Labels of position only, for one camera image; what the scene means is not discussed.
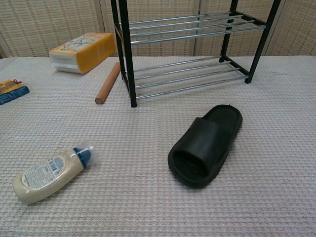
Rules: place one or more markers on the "black slide sandal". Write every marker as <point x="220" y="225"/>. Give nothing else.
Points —
<point x="209" y="138"/>

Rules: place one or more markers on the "black and chrome shoe rack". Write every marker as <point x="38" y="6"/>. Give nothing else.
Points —
<point x="126" y="49"/>

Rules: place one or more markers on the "beige waffle tablecloth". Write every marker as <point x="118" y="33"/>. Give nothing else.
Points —
<point x="123" y="148"/>

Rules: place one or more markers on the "wooden rolling pin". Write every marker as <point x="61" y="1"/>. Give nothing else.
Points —
<point x="108" y="82"/>

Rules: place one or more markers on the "yellow tissue pack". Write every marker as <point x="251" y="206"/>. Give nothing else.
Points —
<point x="91" y="53"/>

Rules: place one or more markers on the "cream squeeze bottle blue cap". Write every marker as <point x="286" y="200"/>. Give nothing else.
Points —
<point x="49" y="175"/>

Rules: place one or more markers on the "beige woven folding screen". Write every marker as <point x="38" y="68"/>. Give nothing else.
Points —
<point x="49" y="24"/>

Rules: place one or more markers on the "blue snack packet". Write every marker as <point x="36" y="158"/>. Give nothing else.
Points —
<point x="12" y="90"/>

